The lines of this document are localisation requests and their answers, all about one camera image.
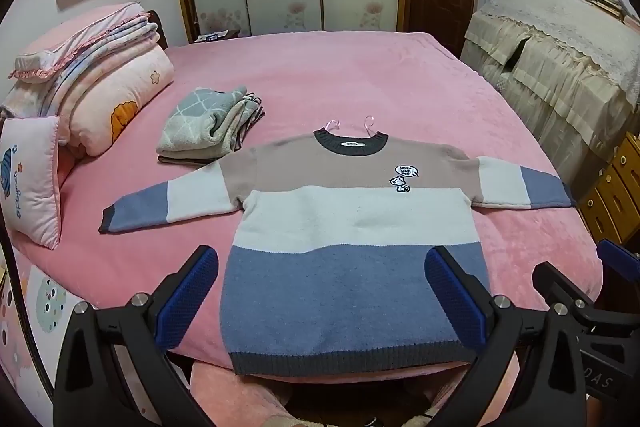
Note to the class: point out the stack of folded clothes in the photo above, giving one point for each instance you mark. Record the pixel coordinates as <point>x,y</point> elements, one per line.
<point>200,122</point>

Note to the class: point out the striped colour-block knit sweater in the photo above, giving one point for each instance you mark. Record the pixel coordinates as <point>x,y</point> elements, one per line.
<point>350,217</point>

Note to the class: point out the pink embroidered cushion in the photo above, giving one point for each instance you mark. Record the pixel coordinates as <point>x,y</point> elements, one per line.
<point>30,177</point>

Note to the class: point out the pink plush bed blanket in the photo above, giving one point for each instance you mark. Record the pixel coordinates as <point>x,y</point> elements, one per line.
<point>350,82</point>

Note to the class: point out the nightstand with small things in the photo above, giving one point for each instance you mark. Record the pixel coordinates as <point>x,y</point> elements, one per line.
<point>215,36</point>

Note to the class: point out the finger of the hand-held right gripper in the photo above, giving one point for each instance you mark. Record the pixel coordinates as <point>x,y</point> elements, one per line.
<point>620,258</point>
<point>547,279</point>

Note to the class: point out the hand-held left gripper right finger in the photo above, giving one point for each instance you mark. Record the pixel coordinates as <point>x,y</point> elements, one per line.
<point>455,297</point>

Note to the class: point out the dotted patterned bed sheet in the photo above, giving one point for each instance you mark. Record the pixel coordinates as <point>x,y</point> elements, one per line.
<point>45,307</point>

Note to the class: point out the yellow wooden drawer cabinet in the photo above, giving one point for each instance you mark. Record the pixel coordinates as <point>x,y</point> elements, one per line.
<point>612,202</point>

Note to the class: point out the dark wooden headboard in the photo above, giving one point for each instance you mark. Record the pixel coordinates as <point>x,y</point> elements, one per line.
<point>162,34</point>

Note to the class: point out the white lace cover cloth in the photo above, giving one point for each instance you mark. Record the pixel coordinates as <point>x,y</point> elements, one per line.
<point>560,22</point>

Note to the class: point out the stack of folded pink quilts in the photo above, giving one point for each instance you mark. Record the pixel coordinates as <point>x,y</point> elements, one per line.
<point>117,44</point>

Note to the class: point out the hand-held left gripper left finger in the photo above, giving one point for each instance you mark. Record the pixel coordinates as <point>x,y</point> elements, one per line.
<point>187,297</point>

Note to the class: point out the beige pleated furniture cover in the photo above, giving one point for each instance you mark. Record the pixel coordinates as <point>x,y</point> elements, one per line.
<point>550,92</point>

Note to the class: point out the pile of books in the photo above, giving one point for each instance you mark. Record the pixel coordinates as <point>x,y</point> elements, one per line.
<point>607,2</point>

